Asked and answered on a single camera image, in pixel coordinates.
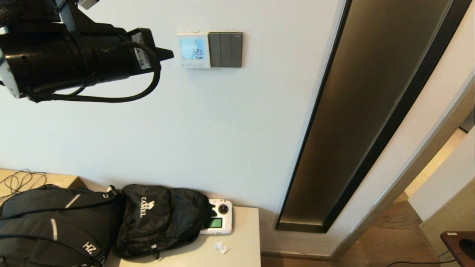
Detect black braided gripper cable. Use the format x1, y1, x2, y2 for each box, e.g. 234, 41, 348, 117
29, 40, 162, 104

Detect grey metal door frame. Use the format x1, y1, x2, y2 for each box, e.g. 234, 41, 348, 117
330, 70, 475, 262

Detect white wall thermostat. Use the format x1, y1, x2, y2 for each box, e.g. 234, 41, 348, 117
176, 32, 212, 70

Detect light wooden desk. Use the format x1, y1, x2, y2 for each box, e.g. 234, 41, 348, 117
0, 169, 89, 202

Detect white radio remote controller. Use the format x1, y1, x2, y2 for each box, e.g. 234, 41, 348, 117
199, 199, 234, 236

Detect large black HZ backpack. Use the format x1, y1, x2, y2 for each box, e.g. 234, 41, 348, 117
0, 184, 125, 267

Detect beige side cabinet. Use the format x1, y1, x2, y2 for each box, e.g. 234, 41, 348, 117
104, 206, 262, 267

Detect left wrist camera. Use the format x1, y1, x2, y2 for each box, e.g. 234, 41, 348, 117
56, 0, 127, 36

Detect thin black cable bundle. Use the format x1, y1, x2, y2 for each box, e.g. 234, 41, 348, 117
0, 169, 48, 204

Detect black Camel backpack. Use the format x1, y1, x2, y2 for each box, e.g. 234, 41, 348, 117
113, 184, 218, 260

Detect dark grey wall switch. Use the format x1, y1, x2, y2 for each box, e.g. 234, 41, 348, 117
207, 32, 243, 69

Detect bronze glass panel black frame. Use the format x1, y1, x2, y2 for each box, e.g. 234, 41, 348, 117
275, 0, 472, 234

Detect black floor cable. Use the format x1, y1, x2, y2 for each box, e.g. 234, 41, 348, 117
387, 260, 452, 267

